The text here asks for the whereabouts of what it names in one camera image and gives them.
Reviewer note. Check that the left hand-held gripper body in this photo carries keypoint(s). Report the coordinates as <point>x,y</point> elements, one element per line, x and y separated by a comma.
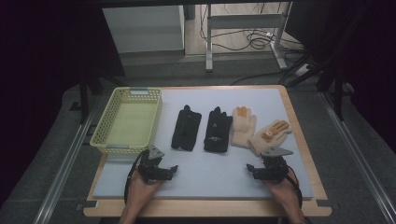
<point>150,165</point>

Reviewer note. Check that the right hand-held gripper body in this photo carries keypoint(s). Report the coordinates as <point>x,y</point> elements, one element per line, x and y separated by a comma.
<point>275,166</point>

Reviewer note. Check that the beige knitted glove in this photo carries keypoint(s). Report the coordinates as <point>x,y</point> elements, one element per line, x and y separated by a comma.
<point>243,129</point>
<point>269,138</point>

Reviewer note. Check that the black glove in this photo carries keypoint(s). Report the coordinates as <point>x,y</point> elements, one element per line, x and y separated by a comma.
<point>186,129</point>
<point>218,130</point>

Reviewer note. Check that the yellow-green plastic basket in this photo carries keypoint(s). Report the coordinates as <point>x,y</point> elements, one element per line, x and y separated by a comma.
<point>132,124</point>

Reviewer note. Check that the person's right hand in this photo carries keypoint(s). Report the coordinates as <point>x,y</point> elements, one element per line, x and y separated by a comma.
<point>285,193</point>

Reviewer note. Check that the person's left hand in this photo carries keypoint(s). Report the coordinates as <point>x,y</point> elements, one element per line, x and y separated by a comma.
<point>140,191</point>

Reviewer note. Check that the white foam mat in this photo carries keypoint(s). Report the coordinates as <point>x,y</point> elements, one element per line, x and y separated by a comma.
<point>211,174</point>

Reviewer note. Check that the wooden table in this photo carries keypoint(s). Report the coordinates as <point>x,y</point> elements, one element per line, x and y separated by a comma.
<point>202,209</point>

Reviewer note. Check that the black metal stand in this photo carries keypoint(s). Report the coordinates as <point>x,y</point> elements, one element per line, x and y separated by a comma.
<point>84,99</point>
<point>337,93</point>

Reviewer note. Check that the white power strip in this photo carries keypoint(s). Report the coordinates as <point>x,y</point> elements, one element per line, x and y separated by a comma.
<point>302,70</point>

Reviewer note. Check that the white cabinet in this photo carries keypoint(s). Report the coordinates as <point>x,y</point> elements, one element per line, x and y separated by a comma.
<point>143,28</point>

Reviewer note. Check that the aluminium rail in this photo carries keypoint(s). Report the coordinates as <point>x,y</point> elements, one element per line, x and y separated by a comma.
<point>358,155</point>
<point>63,168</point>

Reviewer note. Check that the white metal desk frame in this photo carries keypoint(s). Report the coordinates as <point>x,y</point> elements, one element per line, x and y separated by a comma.
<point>243,21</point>

